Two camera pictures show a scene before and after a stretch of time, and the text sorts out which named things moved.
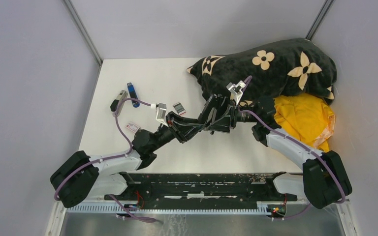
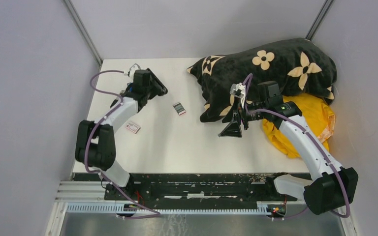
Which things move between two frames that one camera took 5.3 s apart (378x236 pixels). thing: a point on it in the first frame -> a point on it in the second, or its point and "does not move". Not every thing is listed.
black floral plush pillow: [298, 66] does not move
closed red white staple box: [133, 127] does not move
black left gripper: [190, 127] -> [156, 89]
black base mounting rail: [202, 187] does not move
